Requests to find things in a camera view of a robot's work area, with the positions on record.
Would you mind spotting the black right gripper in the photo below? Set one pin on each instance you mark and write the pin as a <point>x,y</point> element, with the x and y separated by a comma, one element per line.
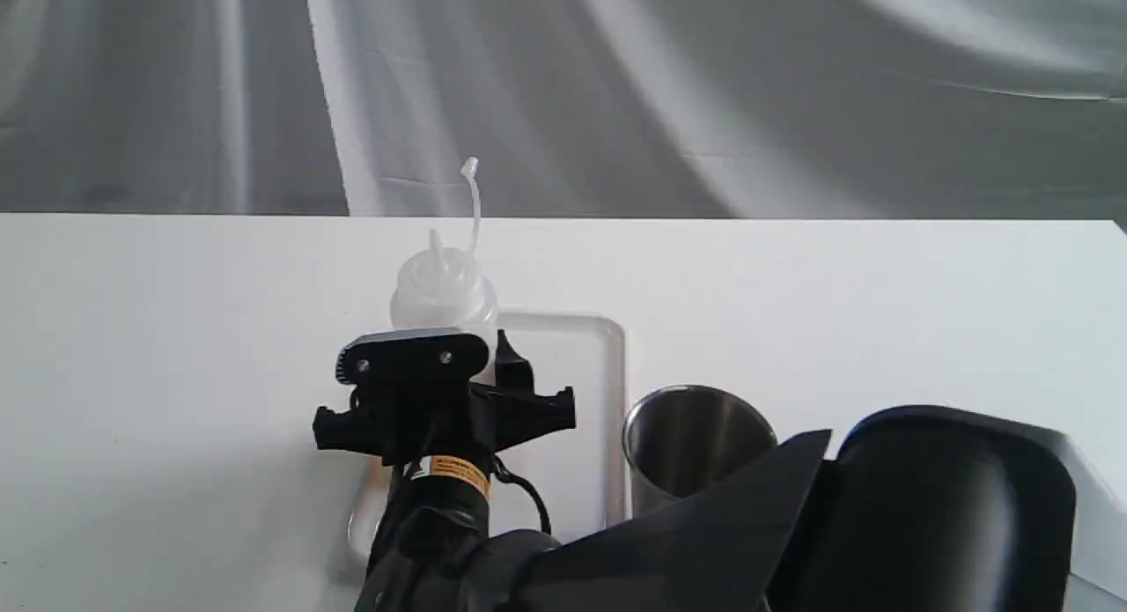
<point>401,423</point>

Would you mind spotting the white plastic squeeze bottle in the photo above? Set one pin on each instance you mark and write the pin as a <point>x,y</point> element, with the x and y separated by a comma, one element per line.
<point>445,287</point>

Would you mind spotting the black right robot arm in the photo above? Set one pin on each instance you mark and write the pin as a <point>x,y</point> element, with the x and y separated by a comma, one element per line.
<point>924,508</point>

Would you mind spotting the stainless steel cup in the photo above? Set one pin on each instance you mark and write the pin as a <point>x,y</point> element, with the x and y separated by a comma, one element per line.
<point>682,439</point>

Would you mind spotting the white plastic tray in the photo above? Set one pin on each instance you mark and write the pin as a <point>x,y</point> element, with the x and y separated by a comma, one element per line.
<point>440,508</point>

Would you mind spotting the grey backdrop curtain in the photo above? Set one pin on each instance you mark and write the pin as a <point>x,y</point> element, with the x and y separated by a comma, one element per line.
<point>1009,109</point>

